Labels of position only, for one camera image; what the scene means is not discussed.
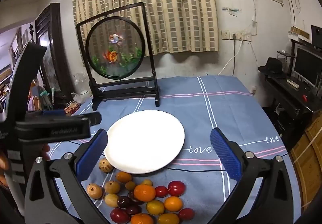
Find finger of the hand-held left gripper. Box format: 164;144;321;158
41;110;102;126

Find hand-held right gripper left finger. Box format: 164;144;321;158
24;128;111;224

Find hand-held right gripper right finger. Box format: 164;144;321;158
210;127;302;224

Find tan speckled passion fruit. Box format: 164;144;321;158
99;158;114;173

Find small orange tangerine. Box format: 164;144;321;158
115;171;133;184

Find pale tan passion fruit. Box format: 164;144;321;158
104;193;119;208

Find white plate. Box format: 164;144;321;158
104;110;186;174

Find large orange tangerine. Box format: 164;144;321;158
133;184;156;202

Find dark red cherry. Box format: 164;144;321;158
126;205;142;215

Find yellow orange tangerine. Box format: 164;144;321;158
157;213;180;224

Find person's left hand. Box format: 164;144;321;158
0;143;51;187

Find patterned tissue box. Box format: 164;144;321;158
65;102;81;116

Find pink plastic bag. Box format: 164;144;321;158
28;79;52;111

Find blue plaid tablecloth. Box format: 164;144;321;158
48;76;302;224

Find round goldfish screen black stand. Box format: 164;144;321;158
76;2;161;111

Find dark wooden cabinet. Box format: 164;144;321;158
35;3;74;104

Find black hat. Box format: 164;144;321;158
258;57;287;79

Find computer monitor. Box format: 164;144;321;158
292;44;322;87

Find beige checked curtain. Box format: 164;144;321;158
73;0;219;55

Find black speaker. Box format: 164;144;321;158
311;25;322;45

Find white power cable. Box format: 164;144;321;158
218;37;245;76

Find wall sockets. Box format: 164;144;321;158
221;30;252;42

